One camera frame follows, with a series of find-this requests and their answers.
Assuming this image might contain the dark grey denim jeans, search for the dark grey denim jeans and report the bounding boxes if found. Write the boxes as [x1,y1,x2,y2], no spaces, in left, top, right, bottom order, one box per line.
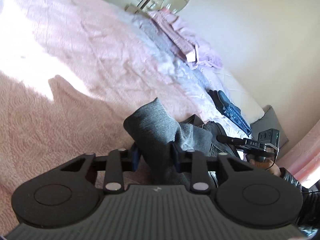
[123,99,239,187]

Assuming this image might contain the black jacket sleeve forearm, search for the black jacket sleeve forearm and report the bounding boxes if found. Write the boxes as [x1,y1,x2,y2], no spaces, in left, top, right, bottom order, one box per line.
[280,167,305,192]

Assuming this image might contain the folded pink clothes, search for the folded pink clothes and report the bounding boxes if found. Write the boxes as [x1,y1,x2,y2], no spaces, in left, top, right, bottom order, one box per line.
[148,8,223,69]

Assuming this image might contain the person's right hand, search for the person's right hand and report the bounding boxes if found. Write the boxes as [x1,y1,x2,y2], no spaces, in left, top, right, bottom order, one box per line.
[251,160,281,177]

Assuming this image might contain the grey cushion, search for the grey cushion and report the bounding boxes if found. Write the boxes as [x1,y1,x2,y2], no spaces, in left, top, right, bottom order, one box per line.
[251,105,289,148]

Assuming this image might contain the folded blue jeans stack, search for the folded blue jeans stack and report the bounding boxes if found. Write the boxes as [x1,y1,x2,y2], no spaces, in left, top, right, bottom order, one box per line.
[208,90,252,136]

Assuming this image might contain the white pillow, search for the white pillow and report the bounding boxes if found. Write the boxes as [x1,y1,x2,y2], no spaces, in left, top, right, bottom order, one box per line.
[200,66,264,125]

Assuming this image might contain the pink quilted bedspread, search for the pink quilted bedspread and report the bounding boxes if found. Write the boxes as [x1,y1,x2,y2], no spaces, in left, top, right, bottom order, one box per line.
[0,0,241,205]

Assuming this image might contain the black camera box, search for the black camera box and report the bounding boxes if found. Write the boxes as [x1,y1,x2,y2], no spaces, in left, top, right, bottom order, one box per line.
[258,128,280,147]

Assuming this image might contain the round wall mirror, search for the round wall mirror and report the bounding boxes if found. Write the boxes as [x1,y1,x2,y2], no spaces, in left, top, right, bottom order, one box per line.
[145,0,190,13]

